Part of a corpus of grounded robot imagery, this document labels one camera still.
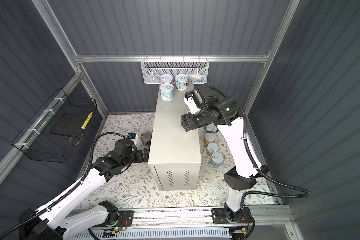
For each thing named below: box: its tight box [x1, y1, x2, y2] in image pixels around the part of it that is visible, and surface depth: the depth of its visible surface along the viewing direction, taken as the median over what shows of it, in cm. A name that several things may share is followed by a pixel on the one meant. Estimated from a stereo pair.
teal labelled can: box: [175, 73, 189, 91], surface depth 84 cm
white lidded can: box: [211, 152, 224, 167], surface depth 91 cm
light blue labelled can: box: [159, 83, 174, 102], surface depth 79 cm
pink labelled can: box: [160, 74, 174, 85], surface depth 84 cm
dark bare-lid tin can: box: [140, 132, 152, 146], surface depth 95 cm
